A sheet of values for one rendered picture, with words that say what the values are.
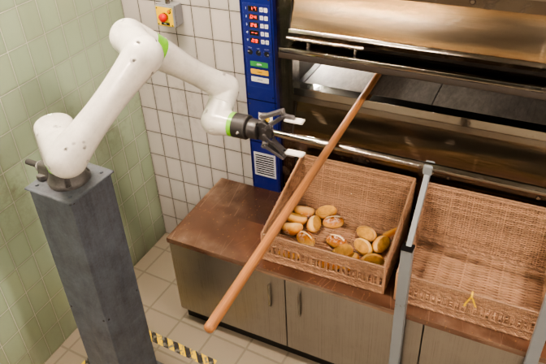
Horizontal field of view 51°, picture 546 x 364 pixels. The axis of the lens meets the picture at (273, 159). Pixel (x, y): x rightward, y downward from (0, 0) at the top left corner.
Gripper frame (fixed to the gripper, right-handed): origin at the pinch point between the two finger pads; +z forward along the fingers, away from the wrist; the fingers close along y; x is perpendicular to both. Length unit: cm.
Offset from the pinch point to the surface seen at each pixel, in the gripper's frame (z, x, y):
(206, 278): -51, -2, 91
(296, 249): -6, -6, 59
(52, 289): -119, 30, 95
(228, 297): 7, 68, 10
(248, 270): 7, 57, 10
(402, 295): 42, 5, 56
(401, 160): 32.4, -17.5, 12.4
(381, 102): 14, -55, 11
